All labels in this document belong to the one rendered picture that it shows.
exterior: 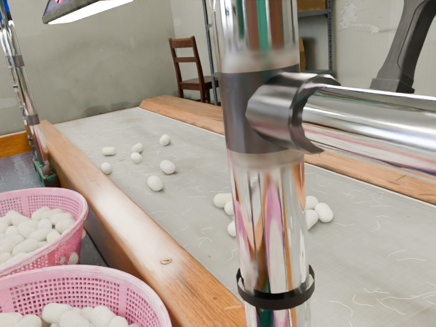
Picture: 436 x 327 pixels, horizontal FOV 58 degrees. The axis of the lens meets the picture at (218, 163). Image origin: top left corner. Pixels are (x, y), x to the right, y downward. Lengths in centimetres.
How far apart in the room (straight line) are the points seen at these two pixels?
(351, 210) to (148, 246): 26
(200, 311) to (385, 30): 269
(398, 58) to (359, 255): 57
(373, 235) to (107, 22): 475
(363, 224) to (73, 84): 461
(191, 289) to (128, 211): 20
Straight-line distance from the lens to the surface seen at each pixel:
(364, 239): 48
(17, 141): 138
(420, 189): 58
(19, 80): 91
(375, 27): 297
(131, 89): 516
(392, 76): 92
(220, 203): 55
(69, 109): 497
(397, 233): 49
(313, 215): 49
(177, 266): 40
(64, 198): 66
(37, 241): 59
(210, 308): 35
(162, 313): 34
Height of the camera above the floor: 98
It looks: 19 degrees down
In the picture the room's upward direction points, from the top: 7 degrees counter-clockwise
